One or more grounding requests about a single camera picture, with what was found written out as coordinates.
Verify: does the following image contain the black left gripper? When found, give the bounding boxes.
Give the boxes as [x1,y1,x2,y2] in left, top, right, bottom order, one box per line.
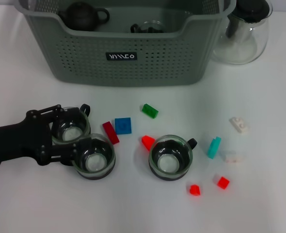
[0,104,92,168]

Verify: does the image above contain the dark red long brick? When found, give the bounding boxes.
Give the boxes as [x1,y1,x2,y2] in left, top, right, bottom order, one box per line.
[102,121,120,146]

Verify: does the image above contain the grey perforated storage bin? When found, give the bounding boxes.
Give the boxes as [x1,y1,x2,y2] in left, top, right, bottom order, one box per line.
[13,0,238,88]

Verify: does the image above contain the blue square brick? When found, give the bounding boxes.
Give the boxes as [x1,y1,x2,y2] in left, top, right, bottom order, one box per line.
[114,117,132,135]

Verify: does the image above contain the orange-red wedge brick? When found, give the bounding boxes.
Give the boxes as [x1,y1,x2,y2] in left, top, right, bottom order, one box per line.
[141,135,156,151]

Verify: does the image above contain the green sloped brick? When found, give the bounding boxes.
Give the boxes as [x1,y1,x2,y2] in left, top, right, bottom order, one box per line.
[141,103,159,119]

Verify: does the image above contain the dark clay teapot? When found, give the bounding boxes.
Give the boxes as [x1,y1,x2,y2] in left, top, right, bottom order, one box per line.
[58,1,110,32]

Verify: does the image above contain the small red rounded brick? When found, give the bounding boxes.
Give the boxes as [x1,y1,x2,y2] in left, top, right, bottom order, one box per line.
[188,184,201,196]

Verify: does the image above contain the teal brick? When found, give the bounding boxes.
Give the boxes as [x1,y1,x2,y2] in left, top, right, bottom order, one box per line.
[207,136,222,160]

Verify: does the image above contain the small red square brick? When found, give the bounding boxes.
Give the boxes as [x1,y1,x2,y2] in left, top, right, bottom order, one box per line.
[215,176,230,189]

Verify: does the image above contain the white flat brick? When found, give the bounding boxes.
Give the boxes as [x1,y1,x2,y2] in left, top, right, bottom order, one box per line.
[224,150,244,166]

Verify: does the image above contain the white two-stud brick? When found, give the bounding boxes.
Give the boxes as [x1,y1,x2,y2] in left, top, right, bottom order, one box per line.
[229,116,251,134]

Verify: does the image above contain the glass teapot black lid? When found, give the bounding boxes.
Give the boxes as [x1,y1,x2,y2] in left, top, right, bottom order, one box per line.
[212,0,273,65]

